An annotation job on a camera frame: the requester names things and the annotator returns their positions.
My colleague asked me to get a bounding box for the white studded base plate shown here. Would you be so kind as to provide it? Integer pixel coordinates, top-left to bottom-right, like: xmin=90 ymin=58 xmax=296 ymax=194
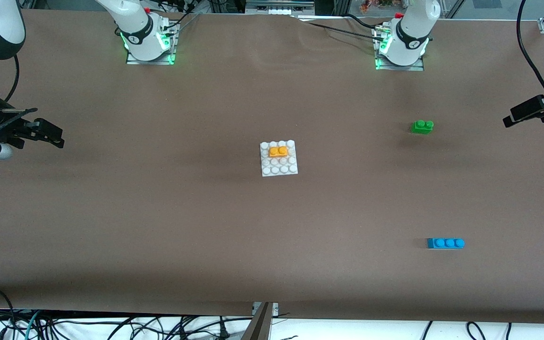
xmin=260 ymin=139 xmax=299 ymax=177

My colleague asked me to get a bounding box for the blue three-stud block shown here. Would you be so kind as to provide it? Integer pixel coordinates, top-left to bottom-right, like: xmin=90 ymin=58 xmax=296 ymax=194
xmin=427 ymin=238 xmax=465 ymax=249

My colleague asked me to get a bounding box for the brown table cover sheet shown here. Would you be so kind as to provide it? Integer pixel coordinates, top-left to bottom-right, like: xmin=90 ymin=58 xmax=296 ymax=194
xmin=0 ymin=9 xmax=544 ymax=324

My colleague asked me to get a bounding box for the white power strip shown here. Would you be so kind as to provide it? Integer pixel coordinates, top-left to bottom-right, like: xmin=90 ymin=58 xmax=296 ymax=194
xmin=246 ymin=0 xmax=315 ymax=16

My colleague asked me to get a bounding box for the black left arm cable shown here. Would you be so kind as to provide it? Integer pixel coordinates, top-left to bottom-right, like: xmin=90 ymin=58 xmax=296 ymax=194
xmin=516 ymin=0 xmax=544 ymax=102

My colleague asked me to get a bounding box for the teal floor cable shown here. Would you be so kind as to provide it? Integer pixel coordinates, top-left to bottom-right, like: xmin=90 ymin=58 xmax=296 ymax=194
xmin=15 ymin=310 xmax=42 ymax=340

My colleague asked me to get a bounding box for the black table cable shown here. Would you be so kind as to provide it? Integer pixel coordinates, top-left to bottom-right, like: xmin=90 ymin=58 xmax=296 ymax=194
xmin=300 ymin=20 xmax=386 ymax=39
xmin=345 ymin=13 xmax=386 ymax=30

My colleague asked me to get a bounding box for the metal table post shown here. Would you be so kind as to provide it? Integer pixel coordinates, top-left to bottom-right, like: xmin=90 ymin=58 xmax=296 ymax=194
xmin=241 ymin=301 xmax=280 ymax=340

